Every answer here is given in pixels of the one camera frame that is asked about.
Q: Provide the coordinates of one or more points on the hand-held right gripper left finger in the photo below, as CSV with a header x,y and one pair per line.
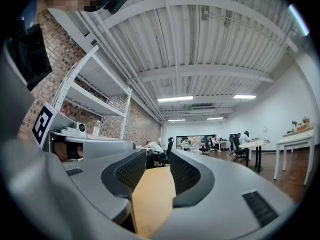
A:
x,y
120,174

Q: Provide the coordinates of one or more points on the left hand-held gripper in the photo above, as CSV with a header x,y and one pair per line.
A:
x,y
41,124

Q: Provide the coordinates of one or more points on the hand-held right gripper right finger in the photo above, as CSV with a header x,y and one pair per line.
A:
x,y
225,196

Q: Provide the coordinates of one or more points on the person's left hand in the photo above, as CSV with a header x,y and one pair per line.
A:
x,y
60,150

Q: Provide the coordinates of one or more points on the clear plastic water bottle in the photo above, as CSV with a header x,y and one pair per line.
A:
x,y
96,129

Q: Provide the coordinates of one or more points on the white desk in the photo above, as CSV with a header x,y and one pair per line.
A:
x,y
190,147
141,148
223,144

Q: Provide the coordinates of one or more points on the round yellow wooden table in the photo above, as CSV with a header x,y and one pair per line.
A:
x,y
152,196

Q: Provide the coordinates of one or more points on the black office chair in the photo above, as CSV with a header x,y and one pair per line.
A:
x,y
205,146
232,144
237,149
168,149

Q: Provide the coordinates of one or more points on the white metal shelving rack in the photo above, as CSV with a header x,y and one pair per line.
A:
x,y
92,101

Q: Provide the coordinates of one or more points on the round white table black legs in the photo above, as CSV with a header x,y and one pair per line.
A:
x,y
252,145

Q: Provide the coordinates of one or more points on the dark framed window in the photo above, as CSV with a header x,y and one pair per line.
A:
x,y
197,138

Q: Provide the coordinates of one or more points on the ceiling light panel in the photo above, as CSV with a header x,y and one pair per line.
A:
x,y
244,96
215,118
175,99
177,120

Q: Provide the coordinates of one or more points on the white desk lamp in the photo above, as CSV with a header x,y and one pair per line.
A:
x,y
264,132

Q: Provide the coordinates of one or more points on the white rectangular table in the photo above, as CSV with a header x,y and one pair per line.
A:
x,y
295,141

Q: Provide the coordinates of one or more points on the ceiling air conditioner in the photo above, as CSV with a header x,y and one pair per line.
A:
x,y
203,108

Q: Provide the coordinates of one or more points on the wooden sideboard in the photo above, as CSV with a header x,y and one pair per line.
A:
x,y
300,132

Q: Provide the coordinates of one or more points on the potted green plant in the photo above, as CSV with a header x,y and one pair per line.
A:
x,y
294,125

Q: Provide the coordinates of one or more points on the potted flowers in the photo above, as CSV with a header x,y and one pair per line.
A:
x,y
306,121

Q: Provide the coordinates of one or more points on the person's torso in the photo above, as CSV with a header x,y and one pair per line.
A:
x,y
12,96

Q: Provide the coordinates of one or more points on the black flat device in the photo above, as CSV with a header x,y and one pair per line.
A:
x,y
30,56

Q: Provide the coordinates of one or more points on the left hand-held gripper camera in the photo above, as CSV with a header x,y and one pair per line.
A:
x,y
75,131

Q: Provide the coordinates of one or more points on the black head-worn camera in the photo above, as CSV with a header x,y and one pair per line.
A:
x,y
116,2

